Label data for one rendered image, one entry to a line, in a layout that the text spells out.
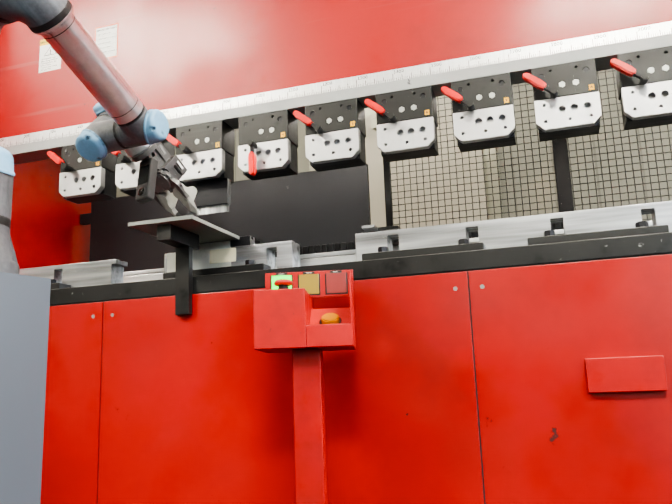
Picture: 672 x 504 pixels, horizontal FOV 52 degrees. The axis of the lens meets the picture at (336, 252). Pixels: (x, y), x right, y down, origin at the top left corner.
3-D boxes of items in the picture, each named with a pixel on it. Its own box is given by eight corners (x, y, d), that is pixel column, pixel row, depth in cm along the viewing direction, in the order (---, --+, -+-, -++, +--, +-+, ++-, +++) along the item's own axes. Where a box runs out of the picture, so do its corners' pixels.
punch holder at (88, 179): (58, 197, 207) (60, 146, 210) (76, 204, 215) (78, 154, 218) (100, 191, 203) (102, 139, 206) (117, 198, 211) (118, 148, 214)
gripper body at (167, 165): (189, 171, 182) (162, 135, 177) (174, 190, 176) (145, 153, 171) (170, 179, 187) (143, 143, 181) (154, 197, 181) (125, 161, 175)
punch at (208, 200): (196, 214, 195) (196, 182, 197) (199, 216, 197) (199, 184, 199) (227, 210, 192) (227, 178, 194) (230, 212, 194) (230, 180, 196)
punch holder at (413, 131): (377, 153, 178) (374, 93, 181) (385, 162, 186) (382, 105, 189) (434, 145, 173) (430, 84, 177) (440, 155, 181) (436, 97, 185)
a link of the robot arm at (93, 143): (103, 130, 154) (126, 107, 163) (65, 138, 159) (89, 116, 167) (120, 159, 159) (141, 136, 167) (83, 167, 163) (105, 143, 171)
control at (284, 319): (253, 349, 137) (252, 261, 140) (266, 353, 152) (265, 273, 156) (353, 345, 135) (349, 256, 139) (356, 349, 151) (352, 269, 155)
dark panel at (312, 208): (87, 311, 261) (91, 200, 270) (90, 312, 263) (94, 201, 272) (372, 288, 228) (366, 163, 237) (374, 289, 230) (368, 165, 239)
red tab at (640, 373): (588, 392, 141) (584, 358, 142) (588, 392, 143) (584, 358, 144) (668, 390, 136) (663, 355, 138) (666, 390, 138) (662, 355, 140)
